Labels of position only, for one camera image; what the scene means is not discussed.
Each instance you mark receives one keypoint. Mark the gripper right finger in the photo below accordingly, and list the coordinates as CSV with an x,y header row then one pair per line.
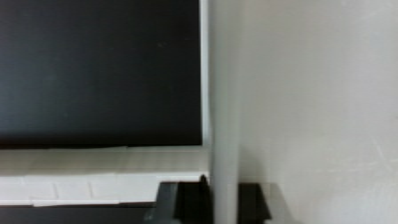
x,y
252,207

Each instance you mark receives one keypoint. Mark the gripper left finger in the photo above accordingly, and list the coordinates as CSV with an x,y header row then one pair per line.
x,y
183,203

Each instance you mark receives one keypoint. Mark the large white drawer cabinet box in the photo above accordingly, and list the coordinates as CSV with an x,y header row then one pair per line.
x,y
304,101

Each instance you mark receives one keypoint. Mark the white front rail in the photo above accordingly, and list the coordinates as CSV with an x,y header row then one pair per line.
x,y
94,176

